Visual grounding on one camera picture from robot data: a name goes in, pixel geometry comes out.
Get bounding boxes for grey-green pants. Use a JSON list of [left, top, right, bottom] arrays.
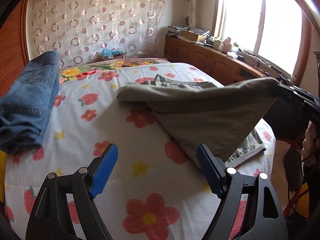
[[117, 75, 280, 167]]

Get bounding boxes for right hand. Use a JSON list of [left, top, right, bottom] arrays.
[[302, 122, 319, 167]]

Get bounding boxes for floral white bed quilt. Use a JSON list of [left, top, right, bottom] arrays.
[[4, 62, 276, 240]]

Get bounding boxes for wooden sideboard cabinet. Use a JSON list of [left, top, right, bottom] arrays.
[[164, 36, 270, 85]]

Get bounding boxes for pink figurine on cabinet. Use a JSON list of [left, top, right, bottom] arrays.
[[222, 37, 233, 54]]

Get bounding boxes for yellow plush toy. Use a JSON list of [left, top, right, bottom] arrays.
[[0, 151, 7, 203]]

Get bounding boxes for folded blue jeans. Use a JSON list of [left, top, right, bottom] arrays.
[[1, 51, 60, 154]]

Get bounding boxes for floral yellow blanket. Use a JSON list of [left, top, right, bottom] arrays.
[[59, 57, 169, 85]]

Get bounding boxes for blue object at headboard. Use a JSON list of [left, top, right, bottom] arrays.
[[102, 48, 123, 59]]

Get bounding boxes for cardboard box on cabinet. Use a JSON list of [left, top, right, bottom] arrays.
[[182, 30, 207, 42]]

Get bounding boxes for wooden slatted wardrobe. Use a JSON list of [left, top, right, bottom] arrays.
[[0, 0, 29, 96]]

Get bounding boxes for sheer circle-pattern curtain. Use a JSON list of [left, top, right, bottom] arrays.
[[27, 0, 165, 68]]

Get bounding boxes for window with wooden frame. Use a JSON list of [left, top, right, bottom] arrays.
[[212, 0, 311, 83]]

